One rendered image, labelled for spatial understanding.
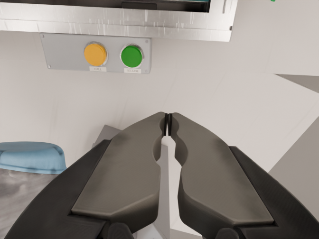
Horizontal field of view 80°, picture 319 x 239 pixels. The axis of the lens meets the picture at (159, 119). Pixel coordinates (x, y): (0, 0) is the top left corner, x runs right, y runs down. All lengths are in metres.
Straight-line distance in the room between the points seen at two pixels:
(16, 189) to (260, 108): 0.56
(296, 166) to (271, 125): 1.54
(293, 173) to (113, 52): 2.03
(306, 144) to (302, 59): 1.50
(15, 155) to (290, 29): 0.58
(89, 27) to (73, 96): 0.23
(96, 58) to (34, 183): 0.24
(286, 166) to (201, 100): 1.66
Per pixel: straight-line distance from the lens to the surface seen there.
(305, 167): 2.22
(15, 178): 0.32
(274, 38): 0.55
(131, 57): 0.39
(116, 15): 0.40
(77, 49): 0.43
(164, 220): 0.43
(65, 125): 0.64
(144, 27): 0.39
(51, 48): 0.45
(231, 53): 0.52
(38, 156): 0.32
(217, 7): 0.40
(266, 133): 0.65
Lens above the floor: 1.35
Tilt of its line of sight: 61 degrees down
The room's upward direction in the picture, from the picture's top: 177 degrees counter-clockwise
